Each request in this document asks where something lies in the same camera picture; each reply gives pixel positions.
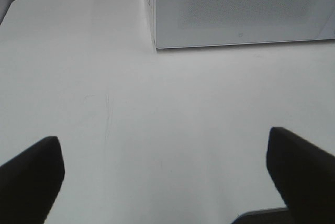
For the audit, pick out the white microwave oven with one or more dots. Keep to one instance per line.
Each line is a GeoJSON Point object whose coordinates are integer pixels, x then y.
{"type": "Point", "coordinates": [151, 12]}

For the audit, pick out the white microwave door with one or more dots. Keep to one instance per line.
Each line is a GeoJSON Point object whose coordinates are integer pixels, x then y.
{"type": "Point", "coordinates": [246, 9]}

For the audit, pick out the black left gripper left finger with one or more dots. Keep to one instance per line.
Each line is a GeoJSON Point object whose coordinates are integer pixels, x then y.
{"type": "Point", "coordinates": [31, 181]}

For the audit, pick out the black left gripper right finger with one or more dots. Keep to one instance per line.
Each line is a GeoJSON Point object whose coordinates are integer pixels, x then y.
{"type": "Point", "coordinates": [303, 174]}

